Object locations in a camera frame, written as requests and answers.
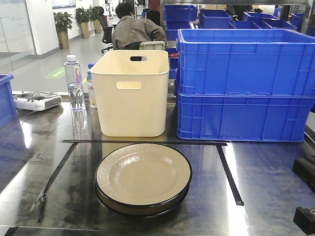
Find small bottle blue cap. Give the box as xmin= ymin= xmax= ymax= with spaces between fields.
xmin=87 ymin=62 xmax=97 ymax=108

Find upper blue crate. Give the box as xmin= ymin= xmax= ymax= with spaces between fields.
xmin=177 ymin=29 xmax=315 ymax=97

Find cream plastic basket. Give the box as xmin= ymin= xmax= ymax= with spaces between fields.
xmin=91 ymin=50 xmax=169 ymax=137

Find clear water bottle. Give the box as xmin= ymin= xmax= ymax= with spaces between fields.
xmin=63 ymin=54 xmax=86 ymax=112

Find white remote controller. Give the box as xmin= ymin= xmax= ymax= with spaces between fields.
xmin=13 ymin=92 xmax=62 ymax=111

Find black image-right gripper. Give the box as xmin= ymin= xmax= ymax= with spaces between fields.
xmin=292 ymin=148 xmax=315 ymax=235

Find blue crate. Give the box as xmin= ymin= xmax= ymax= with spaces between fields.
xmin=177 ymin=29 xmax=315 ymax=97
xmin=177 ymin=93 xmax=315 ymax=142

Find lower blue crate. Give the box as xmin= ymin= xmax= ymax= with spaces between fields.
xmin=177 ymin=93 xmax=315 ymax=142

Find person in grey jacket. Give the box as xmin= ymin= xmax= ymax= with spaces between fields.
xmin=112 ymin=2 xmax=167 ymax=50

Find beige plate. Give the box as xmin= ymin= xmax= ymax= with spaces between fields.
xmin=94 ymin=183 xmax=190 ymax=217
xmin=95 ymin=143 xmax=192 ymax=206

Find blue bin at left edge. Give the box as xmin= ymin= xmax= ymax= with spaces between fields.
xmin=0 ymin=74 xmax=17 ymax=128

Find black office chair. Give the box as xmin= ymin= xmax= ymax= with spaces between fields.
xmin=96 ymin=5 xmax=119 ymax=53

